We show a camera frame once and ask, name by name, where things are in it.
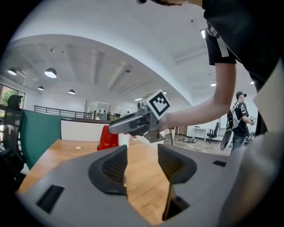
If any person's black shirt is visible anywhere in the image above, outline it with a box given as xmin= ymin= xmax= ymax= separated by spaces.
xmin=202 ymin=0 xmax=284 ymax=94

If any white desk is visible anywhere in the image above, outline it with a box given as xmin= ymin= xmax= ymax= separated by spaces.
xmin=192 ymin=126 xmax=208 ymax=143

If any green partition panel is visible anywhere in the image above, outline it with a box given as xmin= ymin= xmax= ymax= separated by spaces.
xmin=19 ymin=110 xmax=62 ymax=171

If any glass partition room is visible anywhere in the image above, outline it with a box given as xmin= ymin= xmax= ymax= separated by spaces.
xmin=85 ymin=99 xmax=113 ymax=121

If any white counter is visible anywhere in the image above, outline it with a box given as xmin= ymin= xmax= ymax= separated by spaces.
xmin=60 ymin=118 xmax=112 ymax=142

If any red cup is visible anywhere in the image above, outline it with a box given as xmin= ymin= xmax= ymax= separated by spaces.
xmin=97 ymin=125 xmax=119 ymax=152

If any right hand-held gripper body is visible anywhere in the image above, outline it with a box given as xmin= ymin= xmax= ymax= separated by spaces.
xmin=108 ymin=89 xmax=171 ymax=144

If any person's right forearm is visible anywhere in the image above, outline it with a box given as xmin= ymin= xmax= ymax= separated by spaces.
xmin=158 ymin=59 xmax=237 ymax=134

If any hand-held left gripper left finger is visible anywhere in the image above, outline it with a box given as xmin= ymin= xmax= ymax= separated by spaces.
xmin=88 ymin=145 xmax=129 ymax=196

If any black swivel office chair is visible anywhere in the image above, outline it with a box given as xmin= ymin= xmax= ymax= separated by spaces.
xmin=206 ymin=122 xmax=221 ymax=140

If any black metal railing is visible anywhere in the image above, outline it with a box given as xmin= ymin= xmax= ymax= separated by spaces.
xmin=34 ymin=105 xmax=94 ymax=120

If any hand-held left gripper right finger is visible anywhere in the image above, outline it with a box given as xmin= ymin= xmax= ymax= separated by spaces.
xmin=157 ymin=143 xmax=197 ymax=220

